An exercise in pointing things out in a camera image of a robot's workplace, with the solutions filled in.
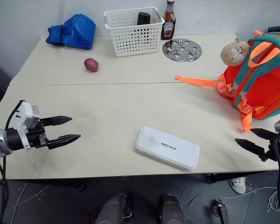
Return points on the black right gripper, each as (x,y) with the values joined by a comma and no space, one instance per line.
(275,149)

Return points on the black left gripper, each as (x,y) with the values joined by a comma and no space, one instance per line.
(36,137)

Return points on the orange and teal backpack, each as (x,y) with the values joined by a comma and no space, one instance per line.
(266,88)

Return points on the white rectangular case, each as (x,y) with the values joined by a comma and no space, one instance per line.
(168,149)

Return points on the white sneaker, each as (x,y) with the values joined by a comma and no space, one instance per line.
(238,184)

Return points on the red potato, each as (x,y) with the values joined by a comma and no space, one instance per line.
(91,65)

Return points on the beige hamster plush toy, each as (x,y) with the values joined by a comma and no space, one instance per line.
(233,52)

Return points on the dark rounded robot leg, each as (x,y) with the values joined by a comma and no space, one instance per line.
(112,210)
(171,210)

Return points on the blue fabric bag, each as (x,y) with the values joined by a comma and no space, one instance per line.
(77,31)

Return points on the black chair back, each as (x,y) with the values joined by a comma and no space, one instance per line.
(278,28)

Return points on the white perforated plastic basket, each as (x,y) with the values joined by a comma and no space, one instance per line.
(133,37)

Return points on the round perforated metal steamer plate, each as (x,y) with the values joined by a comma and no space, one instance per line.
(182,50)

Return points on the black box-shaped object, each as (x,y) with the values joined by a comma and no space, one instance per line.
(143,18)

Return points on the ketchup bottle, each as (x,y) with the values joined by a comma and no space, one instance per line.
(168,28)

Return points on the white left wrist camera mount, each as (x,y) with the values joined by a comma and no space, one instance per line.
(25,112)

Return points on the black table frame bar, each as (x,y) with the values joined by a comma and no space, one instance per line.
(235,177)
(77,185)

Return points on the black metal floor bracket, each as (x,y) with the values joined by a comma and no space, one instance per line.
(220,211)

